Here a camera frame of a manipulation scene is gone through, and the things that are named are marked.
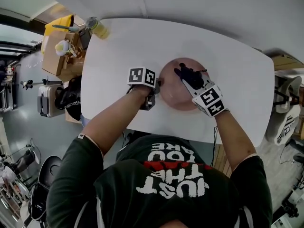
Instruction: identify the dark cloth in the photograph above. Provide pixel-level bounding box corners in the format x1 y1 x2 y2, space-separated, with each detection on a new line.
174 62 208 90

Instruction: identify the person's torso in dark shirt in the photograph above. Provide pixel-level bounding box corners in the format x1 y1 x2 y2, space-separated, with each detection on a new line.
46 134 273 228

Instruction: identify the person's right forearm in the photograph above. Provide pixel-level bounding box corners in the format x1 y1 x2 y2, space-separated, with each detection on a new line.
212 108 258 170

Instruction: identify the grey shell chair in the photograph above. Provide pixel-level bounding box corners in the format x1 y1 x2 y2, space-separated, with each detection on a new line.
272 75 303 115

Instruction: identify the yellow bin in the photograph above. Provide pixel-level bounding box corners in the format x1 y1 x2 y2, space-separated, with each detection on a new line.
40 13 75 55

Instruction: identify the open cardboard box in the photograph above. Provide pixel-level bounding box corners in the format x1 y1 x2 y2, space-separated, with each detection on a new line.
41 31 80 77

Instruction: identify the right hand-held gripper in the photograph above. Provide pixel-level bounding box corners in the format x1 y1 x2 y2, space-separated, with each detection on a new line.
181 77 230 117

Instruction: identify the big pink plate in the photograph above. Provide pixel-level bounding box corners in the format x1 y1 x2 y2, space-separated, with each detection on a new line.
158 57 211 111

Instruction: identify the person's left forearm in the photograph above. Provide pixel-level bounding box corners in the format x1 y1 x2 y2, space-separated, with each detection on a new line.
82 85 154 156

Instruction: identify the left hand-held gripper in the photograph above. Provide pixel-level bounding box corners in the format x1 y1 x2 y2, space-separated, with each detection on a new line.
126 66 166 111

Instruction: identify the teal handled spatula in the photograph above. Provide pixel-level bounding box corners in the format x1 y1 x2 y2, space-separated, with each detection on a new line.
51 24 80 32

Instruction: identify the black chair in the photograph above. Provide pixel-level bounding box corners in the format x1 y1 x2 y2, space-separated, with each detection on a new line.
28 155 63 222

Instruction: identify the black window frame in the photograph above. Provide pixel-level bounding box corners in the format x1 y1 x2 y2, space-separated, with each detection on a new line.
0 7 47 57

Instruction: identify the white seat with black print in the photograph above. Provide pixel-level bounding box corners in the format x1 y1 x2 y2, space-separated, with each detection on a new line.
265 105 300 147

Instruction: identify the black printed bag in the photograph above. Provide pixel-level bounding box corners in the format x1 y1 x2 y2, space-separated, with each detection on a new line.
54 76 83 121

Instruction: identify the flat cardboard sheet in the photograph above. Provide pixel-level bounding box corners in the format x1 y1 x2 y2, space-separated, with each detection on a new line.
262 48 304 72

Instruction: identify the dark grey box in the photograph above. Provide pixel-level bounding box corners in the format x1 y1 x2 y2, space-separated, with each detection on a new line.
78 28 92 49

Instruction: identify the yellow white plush toy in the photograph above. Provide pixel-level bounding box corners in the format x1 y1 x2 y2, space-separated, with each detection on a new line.
55 40 72 56

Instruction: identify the silver suitcase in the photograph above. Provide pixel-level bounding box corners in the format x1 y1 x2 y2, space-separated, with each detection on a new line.
37 84 65 118

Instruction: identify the black tripod stand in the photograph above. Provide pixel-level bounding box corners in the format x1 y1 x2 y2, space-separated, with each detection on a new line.
20 78 65 90

